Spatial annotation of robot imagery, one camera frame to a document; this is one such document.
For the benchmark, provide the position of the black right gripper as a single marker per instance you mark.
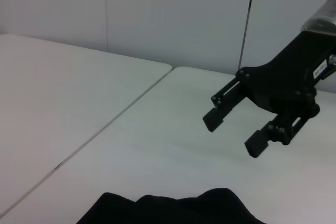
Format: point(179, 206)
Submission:
point(283, 77)

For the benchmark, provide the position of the black t-shirt with FREE print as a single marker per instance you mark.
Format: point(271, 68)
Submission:
point(170, 208)

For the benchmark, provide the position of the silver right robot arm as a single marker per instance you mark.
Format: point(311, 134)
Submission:
point(321, 16)

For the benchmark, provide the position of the silver plug on right gripper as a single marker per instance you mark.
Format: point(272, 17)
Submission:
point(333, 59)

